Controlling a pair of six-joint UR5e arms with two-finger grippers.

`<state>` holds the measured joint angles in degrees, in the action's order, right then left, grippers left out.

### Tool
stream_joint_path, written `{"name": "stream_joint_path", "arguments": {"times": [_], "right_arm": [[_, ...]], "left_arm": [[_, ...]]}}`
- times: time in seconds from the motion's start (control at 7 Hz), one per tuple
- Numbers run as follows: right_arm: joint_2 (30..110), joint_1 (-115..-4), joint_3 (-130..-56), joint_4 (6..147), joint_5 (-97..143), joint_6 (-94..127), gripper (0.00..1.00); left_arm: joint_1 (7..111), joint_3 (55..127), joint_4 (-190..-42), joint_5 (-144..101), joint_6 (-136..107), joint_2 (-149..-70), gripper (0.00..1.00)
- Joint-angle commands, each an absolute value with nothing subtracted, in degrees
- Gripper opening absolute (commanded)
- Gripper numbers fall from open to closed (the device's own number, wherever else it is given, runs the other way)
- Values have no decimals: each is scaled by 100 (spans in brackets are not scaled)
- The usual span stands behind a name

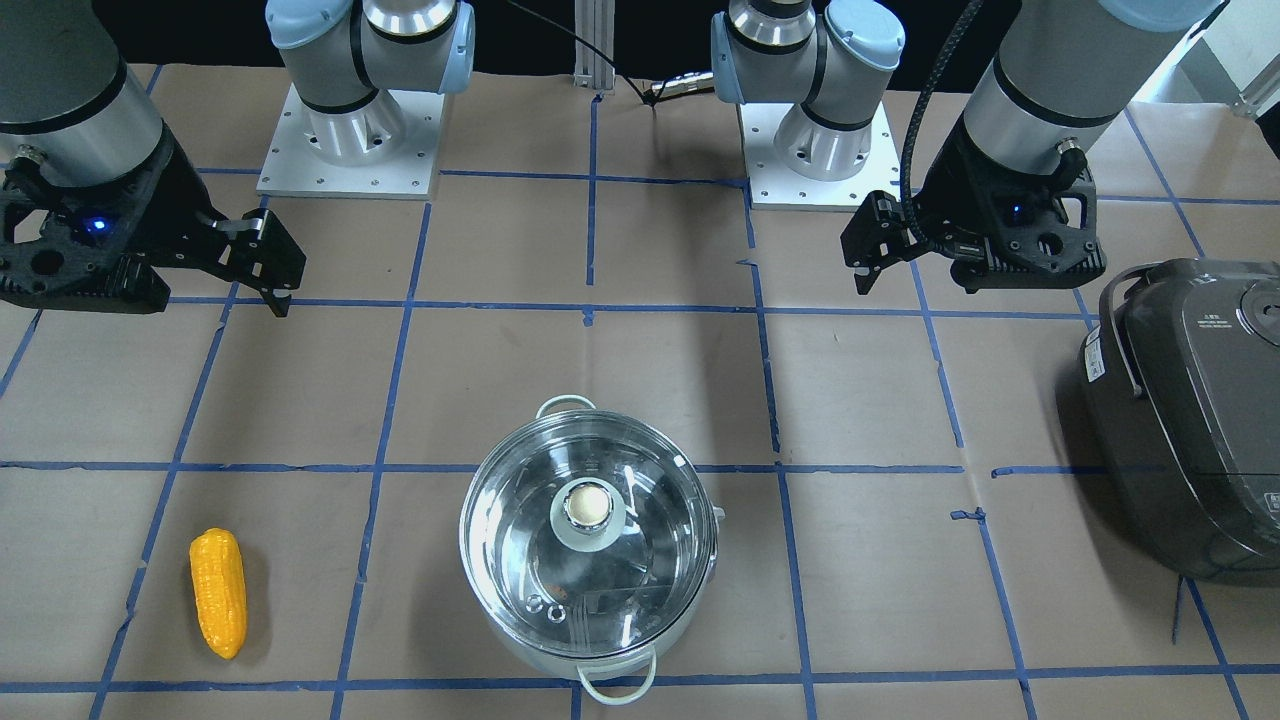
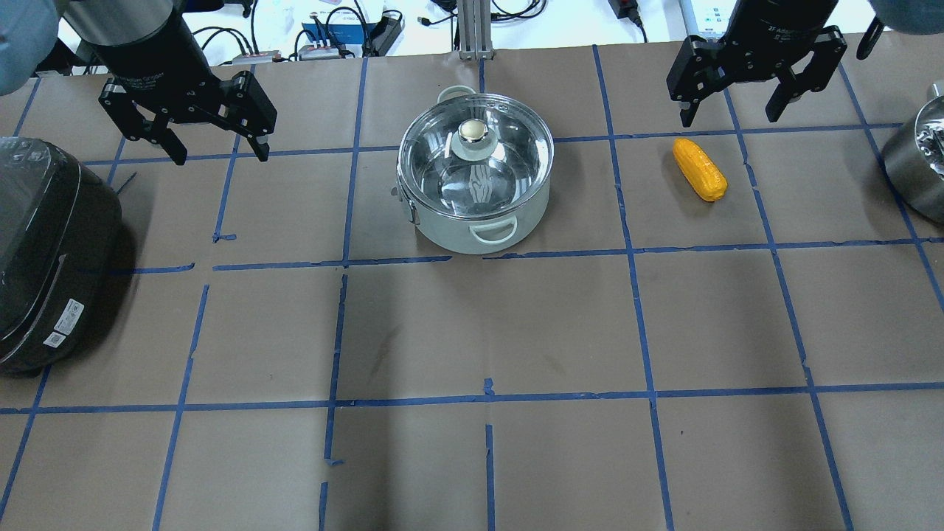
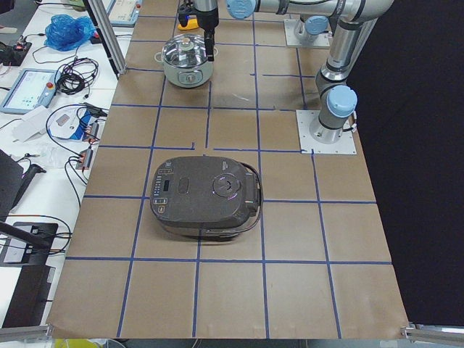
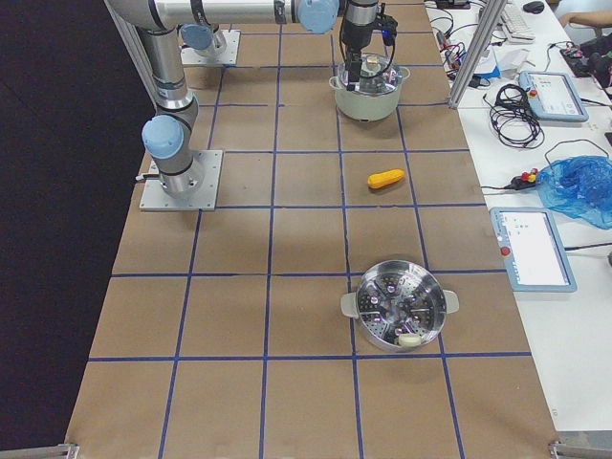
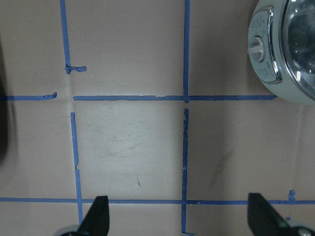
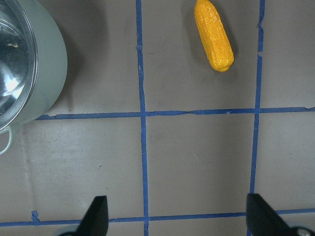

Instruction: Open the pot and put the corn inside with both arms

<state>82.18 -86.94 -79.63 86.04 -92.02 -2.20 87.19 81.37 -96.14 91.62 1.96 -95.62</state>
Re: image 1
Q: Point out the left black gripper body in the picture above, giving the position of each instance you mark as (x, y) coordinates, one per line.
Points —
(942, 200)

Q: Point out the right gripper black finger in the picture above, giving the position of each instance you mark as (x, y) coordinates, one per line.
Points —
(262, 254)

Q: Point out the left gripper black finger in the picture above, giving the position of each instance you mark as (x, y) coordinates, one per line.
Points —
(875, 238)

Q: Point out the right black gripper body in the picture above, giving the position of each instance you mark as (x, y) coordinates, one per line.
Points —
(172, 205)

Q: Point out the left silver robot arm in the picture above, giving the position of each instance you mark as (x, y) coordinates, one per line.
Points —
(1063, 69)

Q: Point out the yellow corn cob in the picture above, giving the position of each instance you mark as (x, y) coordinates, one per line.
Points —
(220, 591)

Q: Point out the glass pot lid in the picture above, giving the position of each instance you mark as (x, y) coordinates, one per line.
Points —
(588, 535)

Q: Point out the dark grey rice cooker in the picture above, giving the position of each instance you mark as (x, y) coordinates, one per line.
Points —
(1181, 379)

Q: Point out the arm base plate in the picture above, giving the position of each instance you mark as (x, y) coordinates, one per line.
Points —
(386, 150)
(794, 164)

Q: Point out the aluminium frame post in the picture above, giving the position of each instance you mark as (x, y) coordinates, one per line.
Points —
(593, 27)

